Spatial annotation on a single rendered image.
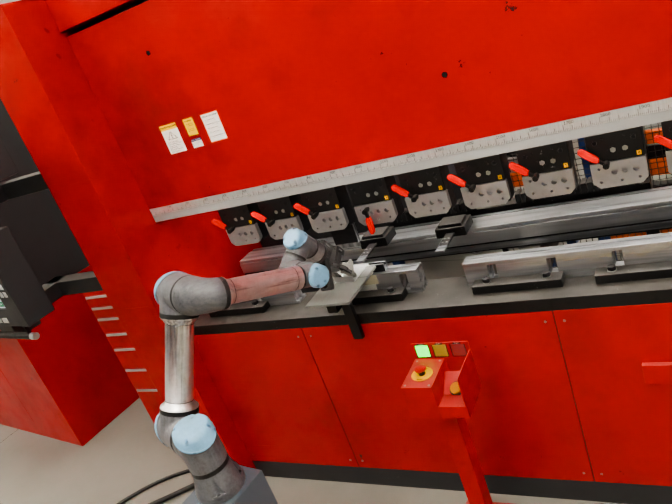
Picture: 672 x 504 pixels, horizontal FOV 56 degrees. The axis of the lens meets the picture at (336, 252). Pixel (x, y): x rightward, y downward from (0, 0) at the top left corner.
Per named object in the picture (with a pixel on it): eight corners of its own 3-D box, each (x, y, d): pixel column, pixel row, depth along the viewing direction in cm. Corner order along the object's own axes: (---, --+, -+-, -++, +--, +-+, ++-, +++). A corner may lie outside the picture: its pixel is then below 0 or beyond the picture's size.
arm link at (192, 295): (186, 284, 171) (330, 256, 200) (169, 279, 180) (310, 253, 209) (190, 325, 173) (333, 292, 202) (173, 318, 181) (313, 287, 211)
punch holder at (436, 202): (410, 218, 221) (396, 175, 215) (418, 208, 227) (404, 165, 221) (451, 212, 213) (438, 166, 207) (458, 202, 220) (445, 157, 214)
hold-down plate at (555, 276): (473, 294, 220) (471, 287, 219) (476, 286, 224) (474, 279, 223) (563, 287, 205) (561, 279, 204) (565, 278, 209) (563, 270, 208)
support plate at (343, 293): (306, 308, 228) (305, 306, 228) (335, 272, 249) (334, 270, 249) (349, 304, 219) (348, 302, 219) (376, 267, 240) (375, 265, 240)
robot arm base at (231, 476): (222, 511, 179) (208, 484, 175) (187, 500, 188) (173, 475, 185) (255, 472, 190) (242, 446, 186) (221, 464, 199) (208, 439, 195)
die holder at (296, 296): (208, 311, 288) (200, 293, 285) (216, 304, 293) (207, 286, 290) (300, 303, 263) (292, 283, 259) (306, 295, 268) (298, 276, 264)
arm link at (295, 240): (277, 247, 212) (286, 224, 214) (296, 258, 221) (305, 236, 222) (294, 251, 207) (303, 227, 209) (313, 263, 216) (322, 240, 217)
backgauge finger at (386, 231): (347, 267, 251) (343, 256, 249) (371, 237, 272) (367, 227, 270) (374, 263, 245) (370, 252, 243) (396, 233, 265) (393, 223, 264)
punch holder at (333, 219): (314, 234, 241) (299, 194, 235) (323, 224, 248) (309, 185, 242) (348, 228, 233) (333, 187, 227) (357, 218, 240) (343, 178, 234)
